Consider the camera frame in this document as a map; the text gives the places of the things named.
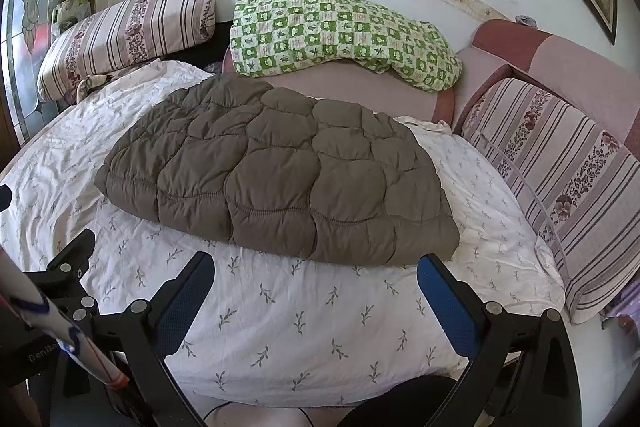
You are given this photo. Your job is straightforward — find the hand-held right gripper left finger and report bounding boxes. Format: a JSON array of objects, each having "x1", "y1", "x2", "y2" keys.
[{"x1": 50, "y1": 251, "x2": 216, "y2": 427}]

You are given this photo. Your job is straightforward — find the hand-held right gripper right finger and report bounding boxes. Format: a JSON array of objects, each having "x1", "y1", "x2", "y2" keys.
[{"x1": 417, "y1": 253, "x2": 583, "y2": 427}]

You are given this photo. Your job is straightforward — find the olive-brown puffer jacket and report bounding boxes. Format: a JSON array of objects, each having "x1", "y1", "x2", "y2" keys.
[{"x1": 94, "y1": 73, "x2": 461, "y2": 267}]

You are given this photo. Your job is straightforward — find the person's right leg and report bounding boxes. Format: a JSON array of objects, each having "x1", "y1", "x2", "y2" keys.
[{"x1": 340, "y1": 374, "x2": 461, "y2": 427}]

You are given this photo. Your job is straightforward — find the white leaf-print bed sheet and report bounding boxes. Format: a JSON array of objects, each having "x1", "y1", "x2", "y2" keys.
[{"x1": 0, "y1": 59, "x2": 566, "y2": 408}]

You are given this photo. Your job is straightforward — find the small patterned cloth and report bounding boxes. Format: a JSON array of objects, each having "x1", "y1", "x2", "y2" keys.
[{"x1": 72, "y1": 74, "x2": 113, "y2": 100}]

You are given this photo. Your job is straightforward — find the purple cloth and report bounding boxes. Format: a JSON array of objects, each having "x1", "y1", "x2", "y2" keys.
[{"x1": 600, "y1": 292, "x2": 640, "y2": 333}]

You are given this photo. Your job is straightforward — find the striped floral pillow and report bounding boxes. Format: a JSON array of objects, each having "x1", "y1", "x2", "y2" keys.
[
  {"x1": 37, "y1": 0, "x2": 217, "y2": 102},
  {"x1": 457, "y1": 78, "x2": 640, "y2": 325}
]

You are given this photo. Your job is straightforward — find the stained glass window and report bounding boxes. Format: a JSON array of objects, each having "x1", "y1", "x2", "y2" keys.
[{"x1": 0, "y1": 0, "x2": 81, "y2": 142}]

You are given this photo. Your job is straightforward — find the floral printed box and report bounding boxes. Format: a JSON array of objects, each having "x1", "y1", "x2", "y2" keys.
[{"x1": 52, "y1": 0, "x2": 93, "y2": 32}]

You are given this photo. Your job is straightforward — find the pink upholstered headboard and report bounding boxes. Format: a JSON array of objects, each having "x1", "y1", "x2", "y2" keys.
[{"x1": 222, "y1": 19, "x2": 640, "y2": 148}]

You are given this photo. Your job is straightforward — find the green patterned quilt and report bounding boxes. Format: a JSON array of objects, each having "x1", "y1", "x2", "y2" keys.
[{"x1": 230, "y1": 0, "x2": 463, "y2": 92}]

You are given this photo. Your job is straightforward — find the white cable with coloured tape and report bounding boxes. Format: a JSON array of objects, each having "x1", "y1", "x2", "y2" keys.
[{"x1": 0, "y1": 247, "x2": 128, "y2": 390}]

